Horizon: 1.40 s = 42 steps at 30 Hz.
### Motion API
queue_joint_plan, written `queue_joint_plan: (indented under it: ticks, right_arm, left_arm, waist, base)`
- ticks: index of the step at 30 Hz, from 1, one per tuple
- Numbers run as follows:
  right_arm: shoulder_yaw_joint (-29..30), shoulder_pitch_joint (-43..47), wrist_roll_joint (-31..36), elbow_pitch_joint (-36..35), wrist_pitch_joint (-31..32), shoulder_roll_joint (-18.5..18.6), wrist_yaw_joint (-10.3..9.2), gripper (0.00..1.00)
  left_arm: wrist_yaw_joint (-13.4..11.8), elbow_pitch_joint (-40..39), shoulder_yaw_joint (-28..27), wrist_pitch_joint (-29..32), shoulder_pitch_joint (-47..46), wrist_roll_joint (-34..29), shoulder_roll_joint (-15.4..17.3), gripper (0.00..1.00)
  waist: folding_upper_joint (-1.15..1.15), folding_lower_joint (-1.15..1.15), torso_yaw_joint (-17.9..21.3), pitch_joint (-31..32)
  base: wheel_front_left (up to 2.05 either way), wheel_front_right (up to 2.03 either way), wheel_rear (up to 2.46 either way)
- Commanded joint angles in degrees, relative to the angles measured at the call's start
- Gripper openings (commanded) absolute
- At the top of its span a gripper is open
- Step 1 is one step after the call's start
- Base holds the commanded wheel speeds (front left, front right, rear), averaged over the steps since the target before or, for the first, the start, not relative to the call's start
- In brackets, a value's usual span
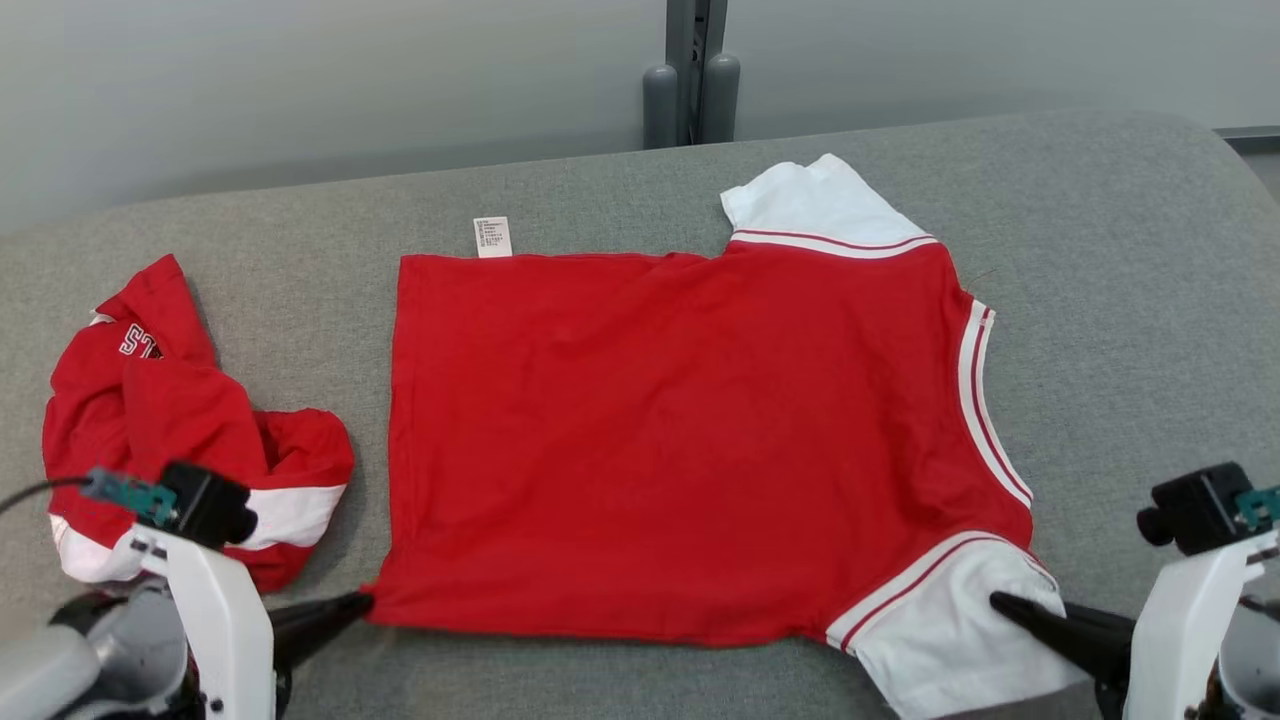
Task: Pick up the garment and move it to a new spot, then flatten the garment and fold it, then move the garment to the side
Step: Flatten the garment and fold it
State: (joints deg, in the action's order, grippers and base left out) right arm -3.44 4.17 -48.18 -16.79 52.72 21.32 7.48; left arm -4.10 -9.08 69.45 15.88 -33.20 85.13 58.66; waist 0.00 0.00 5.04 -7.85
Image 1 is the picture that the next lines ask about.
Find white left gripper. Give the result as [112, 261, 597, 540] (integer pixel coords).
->
[128, 528, 375, 720]

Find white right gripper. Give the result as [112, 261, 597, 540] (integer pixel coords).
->
[989, 528, 1280, 720]

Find red shorts with white stripe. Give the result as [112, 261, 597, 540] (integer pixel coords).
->
[42, 253, 356, 593]

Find red jersey with white sleeves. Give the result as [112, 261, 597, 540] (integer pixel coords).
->
[362, 152, 1091, 720]

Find grey partition base rail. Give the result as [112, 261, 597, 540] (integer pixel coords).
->
[1213, 126, 1280, 154]

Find grey partition post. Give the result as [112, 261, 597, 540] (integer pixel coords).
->
[643, 0, 742, 149]

